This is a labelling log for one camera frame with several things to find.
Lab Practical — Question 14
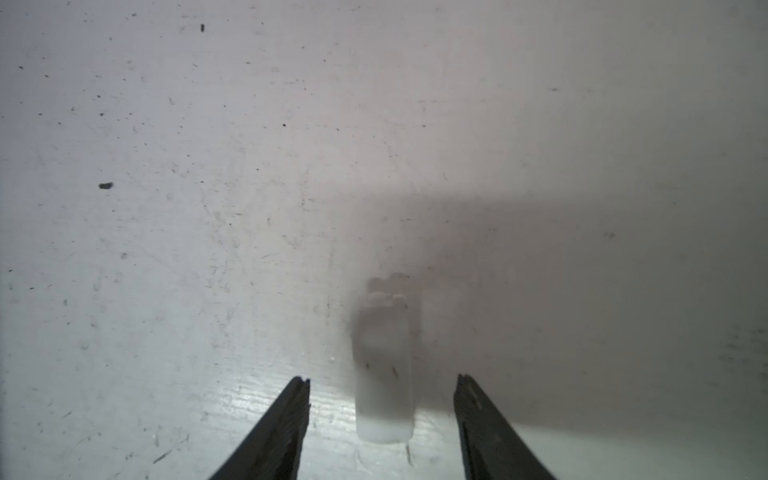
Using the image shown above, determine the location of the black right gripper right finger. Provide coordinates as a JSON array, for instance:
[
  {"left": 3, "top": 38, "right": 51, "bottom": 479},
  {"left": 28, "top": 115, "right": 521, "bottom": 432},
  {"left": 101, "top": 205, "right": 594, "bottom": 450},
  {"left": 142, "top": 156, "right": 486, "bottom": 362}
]
[{"left": 453, "top": 374, "right": 555, "bottom": 480}]

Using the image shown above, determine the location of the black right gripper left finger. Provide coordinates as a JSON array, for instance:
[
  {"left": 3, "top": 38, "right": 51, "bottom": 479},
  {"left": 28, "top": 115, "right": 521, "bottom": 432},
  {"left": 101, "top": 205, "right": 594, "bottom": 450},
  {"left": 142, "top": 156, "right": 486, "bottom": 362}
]
[{"left": 210, "top": 376, "right": 311, "bottom": 480}]

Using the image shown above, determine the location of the white battery compartment cover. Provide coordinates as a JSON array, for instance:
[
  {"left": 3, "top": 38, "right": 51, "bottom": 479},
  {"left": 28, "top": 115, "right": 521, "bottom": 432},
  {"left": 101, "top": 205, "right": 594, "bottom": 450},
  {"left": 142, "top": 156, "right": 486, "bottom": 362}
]
[{"left": 351, "top": 274, "right": 415, "bottom": 445}]

